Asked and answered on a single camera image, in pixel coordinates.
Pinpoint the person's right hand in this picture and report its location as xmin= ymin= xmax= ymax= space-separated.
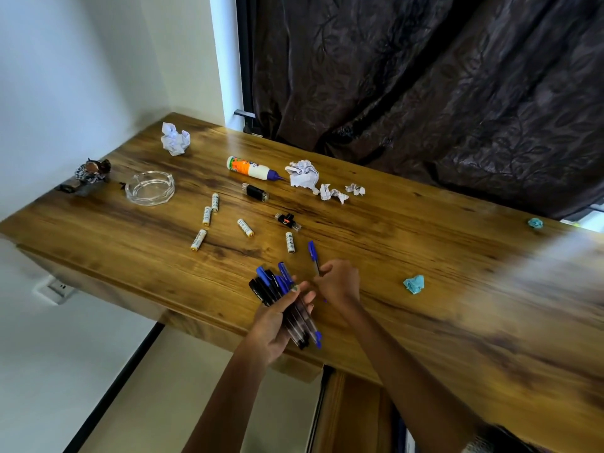
xmin=312 ymin=259 xmax=362 ymax=311

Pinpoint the person's left hand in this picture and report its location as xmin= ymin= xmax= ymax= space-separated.
xmin=244 ymin=280 xmax=317 ymax=369

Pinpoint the black capped ballpoint pen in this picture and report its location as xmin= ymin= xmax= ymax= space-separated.
xmin=254 ymin=276 xmax=310 ymax=350
xmin=264 ymin=269 xmax=312 ymax=347
xmin=249 ymin=277 xmax=305 ymax=350

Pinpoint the small black white object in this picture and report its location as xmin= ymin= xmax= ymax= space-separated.
xmin=274 ymin=213 xmax=303 ymax=232

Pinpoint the twisted white paper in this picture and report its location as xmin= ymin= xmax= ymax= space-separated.
xmin=318 ymin=183 xmax=350 ymax=205

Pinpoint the large white paper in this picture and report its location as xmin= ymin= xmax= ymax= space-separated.
xmin=284 ymin=159 xmax=321 ymax=194

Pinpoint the black lighter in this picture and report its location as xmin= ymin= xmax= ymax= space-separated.
xmin=241 ymin=182 xmax=270 ymax=203

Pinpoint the orange white glue bottle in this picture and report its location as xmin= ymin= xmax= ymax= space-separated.
xmin=226 ymin=155 xmax=286 ymax=182

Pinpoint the clear glass ashtray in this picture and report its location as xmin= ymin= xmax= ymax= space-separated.
xmin=124 ymin=170 xmax=176 ymax=207

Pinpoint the white paper ball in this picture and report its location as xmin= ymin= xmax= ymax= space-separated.
xmin=160 ymin=121 xmax=191 ymax=157

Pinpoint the dark brown snack wrapper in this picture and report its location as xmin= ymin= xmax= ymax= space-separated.
xmin=74 ymin=158 xmax=112 ymax=186

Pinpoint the person's right forearm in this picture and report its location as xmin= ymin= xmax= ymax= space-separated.
xmin=337 ymin=296 xmax=487 ymax=453

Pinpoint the person's left forearm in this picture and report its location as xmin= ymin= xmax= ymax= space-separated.
xmin=181 ymin=344 xmax=284 ymax=453

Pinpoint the black baseboard strip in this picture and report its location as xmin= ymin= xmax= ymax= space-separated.
xmin=64 ymin=323 xmax=166 ymax=453

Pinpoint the dark brown leaf-patterned curtain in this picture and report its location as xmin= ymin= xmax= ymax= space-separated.
xmin=250 ymin=0 xmax=604 ymax=221

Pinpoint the black white patterned sleeve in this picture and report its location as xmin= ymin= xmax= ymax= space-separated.
xmin=460 ymin=424 xmax=544 ymax=453

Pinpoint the white wall socket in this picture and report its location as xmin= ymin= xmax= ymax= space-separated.
xmin=35 ymin=277 xmax=76 ymax=306

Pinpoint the black window frame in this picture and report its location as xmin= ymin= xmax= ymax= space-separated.
xmin=234 ymin=0 xmax=258 ymax=133

